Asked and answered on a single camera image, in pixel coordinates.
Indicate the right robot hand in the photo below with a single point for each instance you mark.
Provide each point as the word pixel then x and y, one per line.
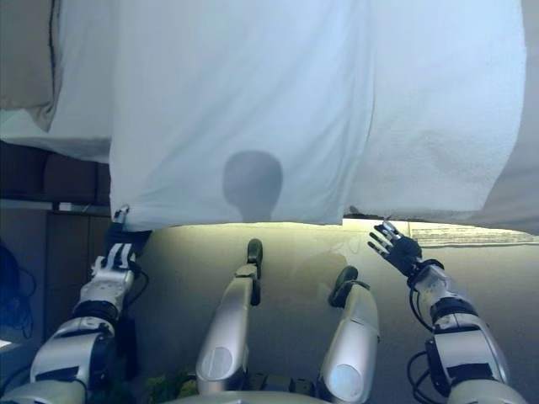
pixel 404 252

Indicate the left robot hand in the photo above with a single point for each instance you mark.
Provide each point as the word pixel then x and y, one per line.
pixel 126 240

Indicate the white duvet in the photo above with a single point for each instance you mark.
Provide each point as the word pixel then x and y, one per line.
pixel 231 105

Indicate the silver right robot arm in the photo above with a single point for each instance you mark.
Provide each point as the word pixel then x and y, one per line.
pixel 467 349

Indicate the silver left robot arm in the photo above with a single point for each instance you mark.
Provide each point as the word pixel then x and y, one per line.
pixel 71 345

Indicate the wooden nightstand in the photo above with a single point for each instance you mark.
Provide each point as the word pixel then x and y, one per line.
pixel 71 261

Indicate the dark right robot foot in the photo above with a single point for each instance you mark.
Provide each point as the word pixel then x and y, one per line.
pixel 343 282

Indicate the dark robot foot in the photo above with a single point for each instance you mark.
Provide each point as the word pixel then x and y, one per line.
pixel 254 252
pixel 343 282

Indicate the grey patterned rug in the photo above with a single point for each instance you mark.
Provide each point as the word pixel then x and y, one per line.
pixel 471 235

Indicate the silver right robot leg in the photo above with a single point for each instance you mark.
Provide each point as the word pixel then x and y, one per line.
pixel 353 336

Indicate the silver robot leg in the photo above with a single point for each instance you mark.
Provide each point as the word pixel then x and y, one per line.
pixel 227 328
pixel 353 336

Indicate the white fringed blanket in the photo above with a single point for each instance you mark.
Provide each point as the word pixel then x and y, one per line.
pixel 442 147

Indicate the dark left robot foot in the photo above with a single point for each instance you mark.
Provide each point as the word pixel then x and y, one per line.
pixel 254 252

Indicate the silver left robot leg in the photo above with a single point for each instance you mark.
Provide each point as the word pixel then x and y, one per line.
pixel 227 328

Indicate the white sheeted mattress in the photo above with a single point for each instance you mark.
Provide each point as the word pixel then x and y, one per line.
pixel 84 105

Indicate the green leafy plant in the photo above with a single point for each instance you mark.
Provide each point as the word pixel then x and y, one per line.
pixel 164 385

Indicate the dark brown bed frame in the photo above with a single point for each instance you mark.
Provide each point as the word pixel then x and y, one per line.
pixel 54 177

